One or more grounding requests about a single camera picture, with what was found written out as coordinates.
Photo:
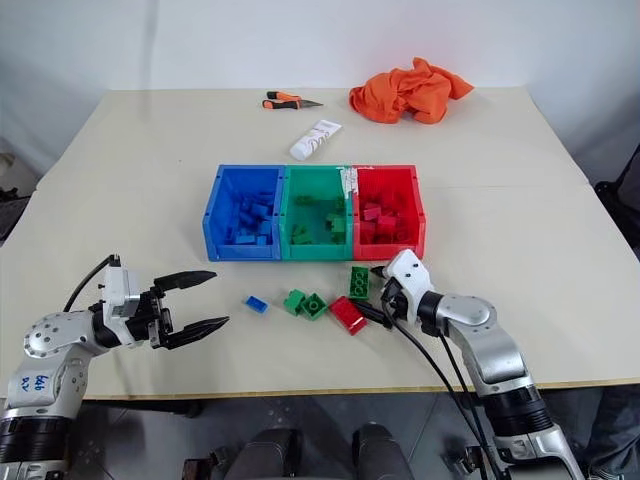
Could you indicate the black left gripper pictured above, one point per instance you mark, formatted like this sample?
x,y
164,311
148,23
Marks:
x,y
147,320

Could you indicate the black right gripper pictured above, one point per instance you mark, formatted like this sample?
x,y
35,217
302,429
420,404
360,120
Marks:
x,y
393,298

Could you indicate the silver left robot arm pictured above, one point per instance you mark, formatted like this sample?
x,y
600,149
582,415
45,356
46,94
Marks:
x,y
45,345

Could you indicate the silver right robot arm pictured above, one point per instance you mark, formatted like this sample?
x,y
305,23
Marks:
x,y
485,340

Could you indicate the long green block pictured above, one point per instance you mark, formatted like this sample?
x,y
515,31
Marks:
x,y
359,282

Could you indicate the red block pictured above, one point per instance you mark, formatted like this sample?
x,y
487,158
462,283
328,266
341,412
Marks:
x,y
387,223
348,315
372,212

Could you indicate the square green block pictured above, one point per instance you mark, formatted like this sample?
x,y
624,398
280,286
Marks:
x,y
314,305

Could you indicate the small blue block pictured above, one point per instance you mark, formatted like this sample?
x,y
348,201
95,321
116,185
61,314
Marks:
x,y
256,304

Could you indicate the red plastic bin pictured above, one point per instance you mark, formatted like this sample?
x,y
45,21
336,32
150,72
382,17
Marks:
x,y
390,212

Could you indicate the small green block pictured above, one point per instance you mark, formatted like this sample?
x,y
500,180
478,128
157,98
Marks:
x,y
293,301

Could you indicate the green plastic bin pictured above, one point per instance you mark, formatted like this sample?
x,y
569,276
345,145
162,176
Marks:
x,y
316,215

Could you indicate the blue plastic bin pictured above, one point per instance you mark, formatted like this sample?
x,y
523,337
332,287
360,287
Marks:
x,y
245,212

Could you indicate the white tape strip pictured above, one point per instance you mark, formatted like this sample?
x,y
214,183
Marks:
x,y
348,182

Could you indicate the dark rounded shape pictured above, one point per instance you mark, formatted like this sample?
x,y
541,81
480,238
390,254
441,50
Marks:
x,y
382,452
272,455

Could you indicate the white tube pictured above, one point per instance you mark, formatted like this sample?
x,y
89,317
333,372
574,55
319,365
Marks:
x,y
315,140

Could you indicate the crumpled orange cloth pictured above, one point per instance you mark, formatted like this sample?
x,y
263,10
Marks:
x,y
410,92

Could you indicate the dark equipment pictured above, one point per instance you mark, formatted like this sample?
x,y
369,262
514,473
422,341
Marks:
x,y
10,205

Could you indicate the orange black pliers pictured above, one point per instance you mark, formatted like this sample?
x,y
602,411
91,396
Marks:
x,y
290,101

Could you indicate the black chair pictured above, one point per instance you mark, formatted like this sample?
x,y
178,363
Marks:
x,y
621,197

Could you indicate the blue grey fabric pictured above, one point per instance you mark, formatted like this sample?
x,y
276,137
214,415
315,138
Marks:
x,y
616,430

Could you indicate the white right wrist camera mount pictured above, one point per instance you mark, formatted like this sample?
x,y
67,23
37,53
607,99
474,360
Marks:
x,y
411,277

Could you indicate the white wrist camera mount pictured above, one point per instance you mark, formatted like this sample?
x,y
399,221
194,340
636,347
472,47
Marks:
x,y
411,277
119,290

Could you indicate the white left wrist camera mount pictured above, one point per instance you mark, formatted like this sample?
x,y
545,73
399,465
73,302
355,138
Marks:
x,y
119,290

